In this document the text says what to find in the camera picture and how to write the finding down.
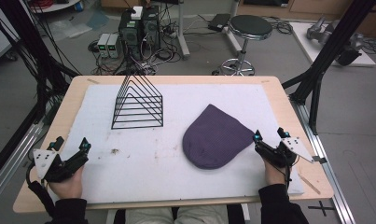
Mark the purple knitted beanie hat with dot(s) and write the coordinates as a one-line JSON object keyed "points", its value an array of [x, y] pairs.
{"points": [[214, 140]]}

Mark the person's right hand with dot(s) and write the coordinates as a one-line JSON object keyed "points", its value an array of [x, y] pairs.
{"points": [[274, 174]]}

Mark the blue tape roll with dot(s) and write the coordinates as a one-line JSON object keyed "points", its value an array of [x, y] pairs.
{"points": [[79, 6]]}

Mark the flat black box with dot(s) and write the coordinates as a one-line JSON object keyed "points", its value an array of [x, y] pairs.
{"points": [[219, 21]]}

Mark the black round stool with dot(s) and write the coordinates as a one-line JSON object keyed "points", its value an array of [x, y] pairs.
{"points": [[250, 26]]}

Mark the black computer tower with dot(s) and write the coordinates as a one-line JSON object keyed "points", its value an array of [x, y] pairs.
{"points": [[150, 31], [131, 37]]}

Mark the grey bench power supply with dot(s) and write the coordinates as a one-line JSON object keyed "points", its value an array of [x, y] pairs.
{"points": [[103, 45], [114, 46]]}

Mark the person's legs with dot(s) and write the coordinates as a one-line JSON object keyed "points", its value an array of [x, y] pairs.
{"points": [[176, 215]]}

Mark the white felt mat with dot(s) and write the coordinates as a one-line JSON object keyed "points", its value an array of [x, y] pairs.
{"points": [[151, 168]]}

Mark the small white box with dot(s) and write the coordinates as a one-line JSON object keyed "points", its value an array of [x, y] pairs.
{"points": [[137, 12]]}

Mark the round white table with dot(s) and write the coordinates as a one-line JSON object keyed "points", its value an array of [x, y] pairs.
{"points": [[55, 5]]}

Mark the thin wooden stick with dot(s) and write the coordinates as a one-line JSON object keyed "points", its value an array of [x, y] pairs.
{"points": [[309, 184]]}

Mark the aluminium rail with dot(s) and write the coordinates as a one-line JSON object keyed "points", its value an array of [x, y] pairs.
{"points": [[328, 174], [11, 165]]}

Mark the black metal frame stand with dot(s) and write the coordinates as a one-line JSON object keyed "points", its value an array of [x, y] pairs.
{"points": [[33, 56], [328, 59]]}

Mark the grey table leg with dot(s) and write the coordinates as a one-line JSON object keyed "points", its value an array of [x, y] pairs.
{"points": [[182, 31]]}

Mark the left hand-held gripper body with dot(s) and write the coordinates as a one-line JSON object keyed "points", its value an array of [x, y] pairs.
{"points": [[53, 170]]}

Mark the white floor board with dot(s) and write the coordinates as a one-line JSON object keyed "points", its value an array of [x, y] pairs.
{"points": [[307, 43]]}

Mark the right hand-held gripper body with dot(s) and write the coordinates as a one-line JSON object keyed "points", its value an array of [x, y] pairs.
{"points": [[277, 153]]}

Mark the person's left hand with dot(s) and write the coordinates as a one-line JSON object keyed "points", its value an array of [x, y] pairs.
{"points": [[68, 187]]}

